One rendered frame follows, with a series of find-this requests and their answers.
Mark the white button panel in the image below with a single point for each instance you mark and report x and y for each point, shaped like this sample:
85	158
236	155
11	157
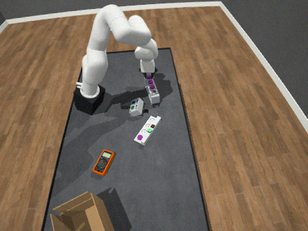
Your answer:
137	108

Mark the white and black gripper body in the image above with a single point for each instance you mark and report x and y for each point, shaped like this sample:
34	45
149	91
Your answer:
148	66

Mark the orange digital multimeter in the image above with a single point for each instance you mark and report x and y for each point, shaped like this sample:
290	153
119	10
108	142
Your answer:
103	163

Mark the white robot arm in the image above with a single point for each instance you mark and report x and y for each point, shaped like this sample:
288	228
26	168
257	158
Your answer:
131	32

